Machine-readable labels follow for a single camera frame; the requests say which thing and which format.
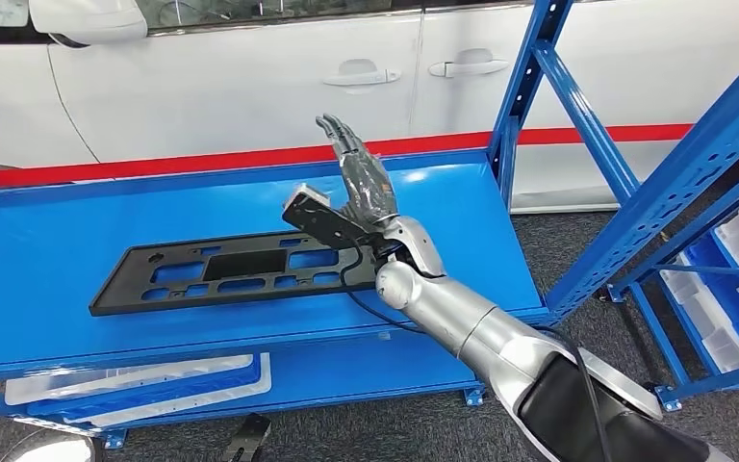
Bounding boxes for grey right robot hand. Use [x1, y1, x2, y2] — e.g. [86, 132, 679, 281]
[316, 113, 401, 225]

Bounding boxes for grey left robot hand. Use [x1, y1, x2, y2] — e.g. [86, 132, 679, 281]
[219, 413, 273, 462]

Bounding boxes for black plastic plate bracket part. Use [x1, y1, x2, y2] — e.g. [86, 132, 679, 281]
[89, 229, 384, 319]

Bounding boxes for blue steel shelf rack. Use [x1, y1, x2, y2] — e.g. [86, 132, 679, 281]
[0, 0, 739, 450]

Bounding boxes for blue wheeled shelf rack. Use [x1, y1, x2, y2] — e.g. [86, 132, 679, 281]
[608, 166, 739, 413]

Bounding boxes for white car with red stripe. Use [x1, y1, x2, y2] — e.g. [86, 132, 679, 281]
[0, 0, 739, 215]

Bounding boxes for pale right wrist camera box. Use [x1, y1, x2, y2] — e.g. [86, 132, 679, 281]
[281, 183, 387, 253]

